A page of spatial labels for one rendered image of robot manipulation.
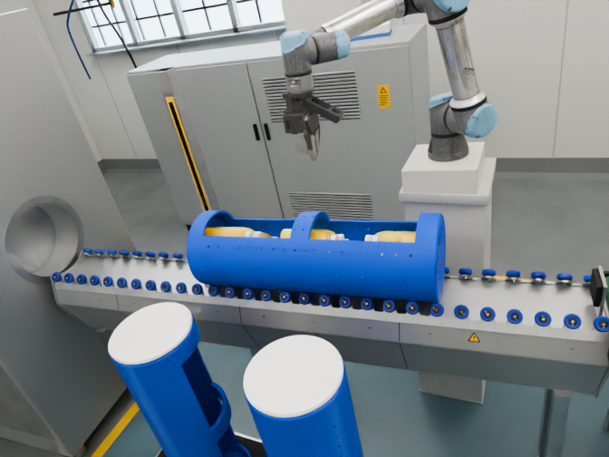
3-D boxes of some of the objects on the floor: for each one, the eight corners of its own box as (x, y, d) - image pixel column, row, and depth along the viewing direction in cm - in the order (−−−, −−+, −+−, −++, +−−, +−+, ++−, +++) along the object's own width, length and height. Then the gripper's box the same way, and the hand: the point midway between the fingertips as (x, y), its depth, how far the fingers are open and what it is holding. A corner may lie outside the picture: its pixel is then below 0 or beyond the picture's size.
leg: (536, 454, 199) (547, 350, 167) (551, 457, 196) (565, 353, 164) (536, 467, 194) (548, 363, 162) (552, 470, 192) (567, 364, 160)
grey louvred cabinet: (215, 204, 464) (166, 54, 390) (436, 215, 372) (426, 22, 298) (183, 234, 424) (122, 73, 350) (421, 255, 332) (407, 43, 258)
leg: (537, 486, 188) (551, 382, 156) (554, 490, 186) (570, 384, 154) (538, 500, 183) (552, 395, 151) (555, 504, 181) (573, 399, 149)
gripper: (290, 86, 137) (300, 154, 147) (277, 95, 130) (289, 166, 140) (317, 85, 133) (325, 155, 144) (305, 94, 126) (315, 167, 137)
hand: (315, 157), depth 140 cm, fingers closed
